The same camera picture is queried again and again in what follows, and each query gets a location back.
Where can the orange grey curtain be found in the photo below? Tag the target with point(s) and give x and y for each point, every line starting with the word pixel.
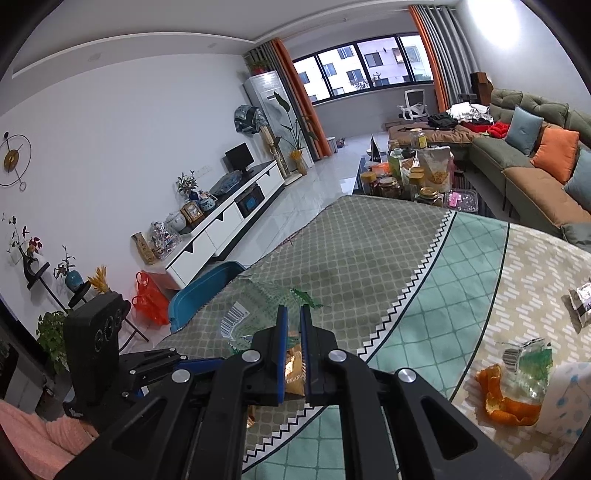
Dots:
pixel 449 53
pixel 273 56

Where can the orange cushion far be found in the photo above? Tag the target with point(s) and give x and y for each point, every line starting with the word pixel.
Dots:
pixel 557 153

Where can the tall potted plant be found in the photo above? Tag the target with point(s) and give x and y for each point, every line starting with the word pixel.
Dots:
pixel 297 135

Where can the white standing air conditioner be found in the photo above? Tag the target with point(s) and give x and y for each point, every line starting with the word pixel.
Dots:
pixel 260 90

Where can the black side stand with plants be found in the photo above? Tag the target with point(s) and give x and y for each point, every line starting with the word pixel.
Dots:
pixel 27 249

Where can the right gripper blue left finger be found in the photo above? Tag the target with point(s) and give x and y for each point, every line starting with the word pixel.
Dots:
pixel 190 426

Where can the right orange grey curtain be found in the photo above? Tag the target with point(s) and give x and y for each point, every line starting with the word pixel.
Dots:
pixel 449 53

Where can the orange peel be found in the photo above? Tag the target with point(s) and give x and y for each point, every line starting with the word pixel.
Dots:
pixel 501 409

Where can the small silver black packet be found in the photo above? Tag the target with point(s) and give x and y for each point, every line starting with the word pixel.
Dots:
pixel 578 305

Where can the green brown sectional sofa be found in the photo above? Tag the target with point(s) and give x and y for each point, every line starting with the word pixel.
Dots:
pixel 535 152

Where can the cluttered coffee table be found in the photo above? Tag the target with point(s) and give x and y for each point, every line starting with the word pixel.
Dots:
pixel 421 164

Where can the clear green plastic wrapper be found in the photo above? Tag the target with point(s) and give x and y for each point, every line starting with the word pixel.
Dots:
pixel 251 306

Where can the blue cushion near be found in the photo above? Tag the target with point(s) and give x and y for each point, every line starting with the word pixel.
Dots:
pixel 579 185

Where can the gold foil snack bag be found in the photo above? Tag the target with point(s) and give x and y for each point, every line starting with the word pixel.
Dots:
pixel 265 419

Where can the teal plastic trash bin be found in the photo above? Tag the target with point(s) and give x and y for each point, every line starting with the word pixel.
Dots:
pixel 199 292

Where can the white office chair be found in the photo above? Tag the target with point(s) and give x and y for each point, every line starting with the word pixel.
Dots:
pixel 415 106

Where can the framed picture on cabinet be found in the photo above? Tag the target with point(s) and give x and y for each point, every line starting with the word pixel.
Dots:
pixel 192 213

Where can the pink sleeve left forearm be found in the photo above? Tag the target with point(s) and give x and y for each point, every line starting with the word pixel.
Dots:
pixel 45 447

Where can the round wall clock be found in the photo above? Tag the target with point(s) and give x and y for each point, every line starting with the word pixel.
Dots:
pixel 16 156

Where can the left orange grey curtain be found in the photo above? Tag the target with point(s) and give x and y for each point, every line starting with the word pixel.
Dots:
pixel 273 56

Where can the window with black frame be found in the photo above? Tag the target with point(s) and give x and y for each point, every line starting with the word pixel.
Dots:
pixel 359 67

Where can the pile of clothes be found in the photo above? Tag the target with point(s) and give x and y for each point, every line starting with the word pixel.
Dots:
pixel 467 118

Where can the blue cushion far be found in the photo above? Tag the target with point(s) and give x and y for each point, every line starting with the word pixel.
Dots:
pixel 524 131

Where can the white black tv cabinet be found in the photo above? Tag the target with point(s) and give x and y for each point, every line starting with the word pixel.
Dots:
pixel 214 237

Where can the blue cushion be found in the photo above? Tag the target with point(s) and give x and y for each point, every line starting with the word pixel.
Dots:
pixel 579 185
pixel 524 131

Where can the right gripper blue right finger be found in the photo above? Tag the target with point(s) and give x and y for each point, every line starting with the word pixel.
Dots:
pixel 395 425

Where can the red plastic bag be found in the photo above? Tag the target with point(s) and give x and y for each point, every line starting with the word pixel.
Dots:
pixel 149 300

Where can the small black monitor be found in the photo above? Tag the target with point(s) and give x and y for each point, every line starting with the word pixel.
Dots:
pixel 239 158

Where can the patterned tablecloth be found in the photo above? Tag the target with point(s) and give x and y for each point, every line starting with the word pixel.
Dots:
pixel 444 293

